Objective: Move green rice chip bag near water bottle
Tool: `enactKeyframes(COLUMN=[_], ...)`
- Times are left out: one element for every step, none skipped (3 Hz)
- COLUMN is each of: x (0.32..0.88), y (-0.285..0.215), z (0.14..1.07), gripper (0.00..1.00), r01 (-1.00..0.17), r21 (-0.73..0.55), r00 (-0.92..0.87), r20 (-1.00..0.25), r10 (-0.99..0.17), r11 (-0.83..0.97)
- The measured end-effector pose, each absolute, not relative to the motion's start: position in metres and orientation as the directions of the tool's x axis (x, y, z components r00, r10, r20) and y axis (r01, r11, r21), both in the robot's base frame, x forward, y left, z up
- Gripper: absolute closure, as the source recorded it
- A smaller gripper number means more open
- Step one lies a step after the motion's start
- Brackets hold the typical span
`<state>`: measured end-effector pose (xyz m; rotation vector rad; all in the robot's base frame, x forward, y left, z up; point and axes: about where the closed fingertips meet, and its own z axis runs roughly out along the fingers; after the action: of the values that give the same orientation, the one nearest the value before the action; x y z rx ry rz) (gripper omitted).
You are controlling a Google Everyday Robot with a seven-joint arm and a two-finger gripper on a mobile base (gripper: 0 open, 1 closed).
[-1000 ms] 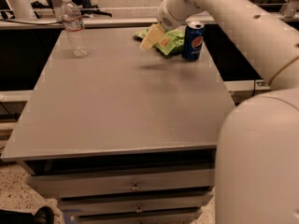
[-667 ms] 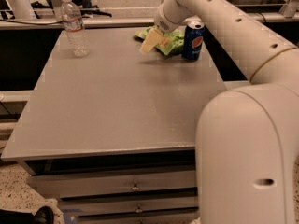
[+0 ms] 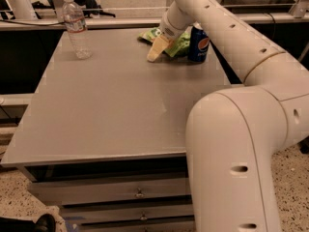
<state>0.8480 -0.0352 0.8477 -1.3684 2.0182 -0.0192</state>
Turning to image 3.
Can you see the green rice chip bag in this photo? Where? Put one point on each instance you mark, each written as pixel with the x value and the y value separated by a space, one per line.
pixel 179 47

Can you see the middle grey drawer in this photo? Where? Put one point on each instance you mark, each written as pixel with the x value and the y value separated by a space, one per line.
pixel 107 215

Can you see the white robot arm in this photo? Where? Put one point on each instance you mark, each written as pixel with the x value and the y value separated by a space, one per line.
pixel 232 134

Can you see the blue pepsi can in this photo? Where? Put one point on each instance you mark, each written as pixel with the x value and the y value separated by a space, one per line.
pixel 199 44

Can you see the grey drawer cabinet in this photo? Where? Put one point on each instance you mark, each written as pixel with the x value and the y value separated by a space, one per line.
pixel 113 116

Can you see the top grey drawer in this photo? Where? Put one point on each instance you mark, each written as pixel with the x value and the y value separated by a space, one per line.
pixel 101 190

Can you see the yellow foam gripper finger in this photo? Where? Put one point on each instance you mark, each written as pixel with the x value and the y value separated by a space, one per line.
pixel 159 45

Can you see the bottom grey drawer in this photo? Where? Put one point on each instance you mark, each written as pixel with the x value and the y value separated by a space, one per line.
pixel 167 226

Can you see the clear plastic water bottle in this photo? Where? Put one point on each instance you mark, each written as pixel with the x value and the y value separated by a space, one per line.
pixel 77 29

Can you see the grey drawer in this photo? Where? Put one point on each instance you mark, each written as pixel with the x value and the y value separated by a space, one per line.
pixel 101 190
pixel 107 215
pixel 167 226

